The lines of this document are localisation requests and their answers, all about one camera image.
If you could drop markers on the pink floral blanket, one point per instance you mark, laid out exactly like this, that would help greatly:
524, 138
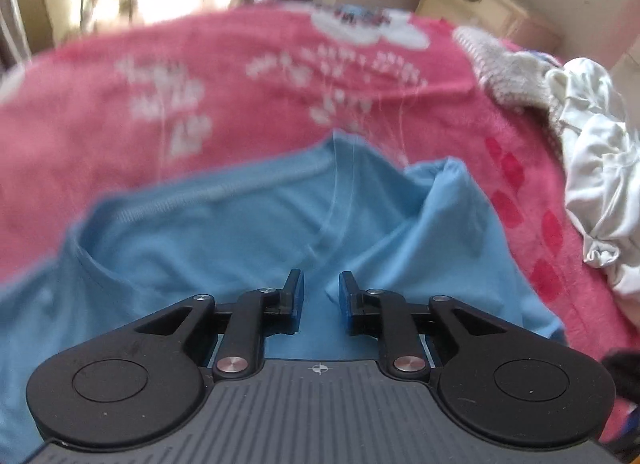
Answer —
250, 109

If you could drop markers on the white crumpled garment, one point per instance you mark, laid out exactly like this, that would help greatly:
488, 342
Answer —
605, 169

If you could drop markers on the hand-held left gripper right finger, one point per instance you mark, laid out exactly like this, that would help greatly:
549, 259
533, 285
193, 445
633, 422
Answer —
345, 300

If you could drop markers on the pink and white knitted sweater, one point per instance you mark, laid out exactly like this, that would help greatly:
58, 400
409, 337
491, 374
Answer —
505, 74

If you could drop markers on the grey curtain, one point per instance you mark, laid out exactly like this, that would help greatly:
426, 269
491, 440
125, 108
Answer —
12, 14

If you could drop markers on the light blue shirt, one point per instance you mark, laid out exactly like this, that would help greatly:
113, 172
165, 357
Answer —
225, 229

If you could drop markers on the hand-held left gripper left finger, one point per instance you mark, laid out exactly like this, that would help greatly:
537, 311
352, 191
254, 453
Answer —
298, 296

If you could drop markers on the pink container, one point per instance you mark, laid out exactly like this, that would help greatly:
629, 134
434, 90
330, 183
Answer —
535, 32

